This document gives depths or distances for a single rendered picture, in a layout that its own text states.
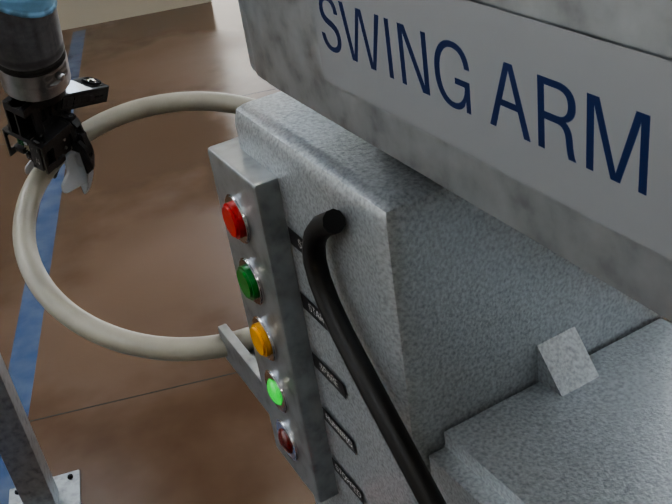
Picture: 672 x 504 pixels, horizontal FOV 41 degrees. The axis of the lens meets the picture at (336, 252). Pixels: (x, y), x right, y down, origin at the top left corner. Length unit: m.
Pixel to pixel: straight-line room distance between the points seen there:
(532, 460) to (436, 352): 0.08
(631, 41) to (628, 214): 0.06
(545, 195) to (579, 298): 0.25
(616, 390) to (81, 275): 3.22
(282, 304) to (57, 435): 2.34
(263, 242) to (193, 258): 3.00
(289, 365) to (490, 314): 0.17
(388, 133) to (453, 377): 0.18
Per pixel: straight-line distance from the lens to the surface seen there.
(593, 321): 0.58
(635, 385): 0.57
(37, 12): 1.17
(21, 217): 1.28
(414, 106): 0.38
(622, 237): 0.30
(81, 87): 1.34
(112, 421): 2.88
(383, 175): 0.47
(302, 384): 0.64
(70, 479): 2.73
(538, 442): 0.53
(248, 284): 0.62
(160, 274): 3.52
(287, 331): 0.61
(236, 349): 1.07
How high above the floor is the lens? 1.78
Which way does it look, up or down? 31 degrees down
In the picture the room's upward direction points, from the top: 9 degrees counter-clockwise
